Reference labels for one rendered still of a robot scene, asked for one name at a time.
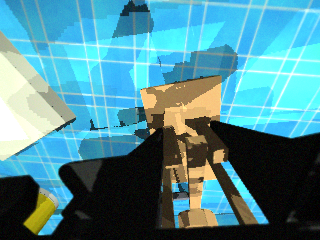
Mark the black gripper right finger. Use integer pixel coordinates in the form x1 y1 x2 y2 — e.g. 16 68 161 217
210 120 320 223

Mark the yellow cup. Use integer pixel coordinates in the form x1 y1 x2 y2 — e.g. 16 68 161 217
23 188 59 235

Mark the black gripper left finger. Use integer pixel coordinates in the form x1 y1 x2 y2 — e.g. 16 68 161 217
58 128 164 230

